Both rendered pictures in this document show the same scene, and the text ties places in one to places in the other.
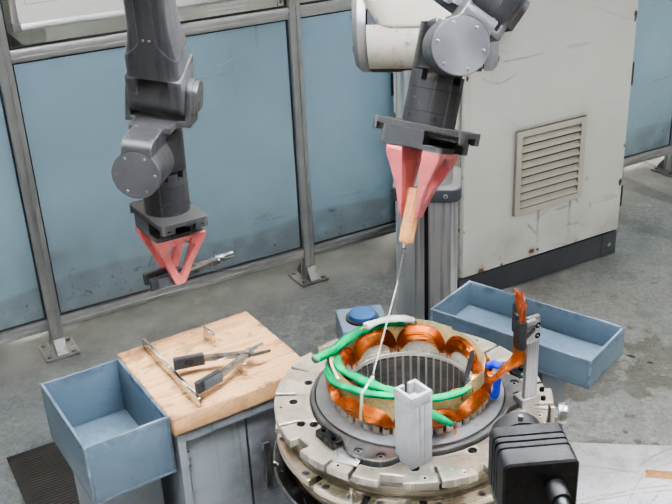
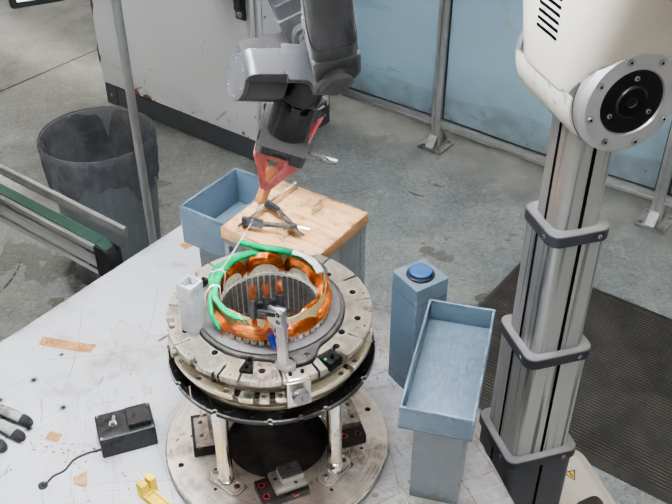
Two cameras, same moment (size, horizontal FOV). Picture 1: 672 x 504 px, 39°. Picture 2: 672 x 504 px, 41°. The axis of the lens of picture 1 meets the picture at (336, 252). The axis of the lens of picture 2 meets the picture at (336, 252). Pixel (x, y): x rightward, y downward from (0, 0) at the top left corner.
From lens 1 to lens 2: 1.26 m
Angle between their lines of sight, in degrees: 56
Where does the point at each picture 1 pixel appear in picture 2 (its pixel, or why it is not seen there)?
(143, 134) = (253, 44)
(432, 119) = (268, 125)
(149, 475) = (212, 249)
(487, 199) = not seen: outside the picture
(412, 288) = (519, 295)
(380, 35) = (522, 64)
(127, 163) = not seen: hidden behind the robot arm
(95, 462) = (184, 218)
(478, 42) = (241, 81)
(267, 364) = (302, 243)
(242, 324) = (348, 216)
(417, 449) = (184, 319)
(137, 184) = not seen: hidden behind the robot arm
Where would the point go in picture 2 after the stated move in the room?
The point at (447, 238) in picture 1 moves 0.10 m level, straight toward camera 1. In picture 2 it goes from (541, 274) to (486, 285)
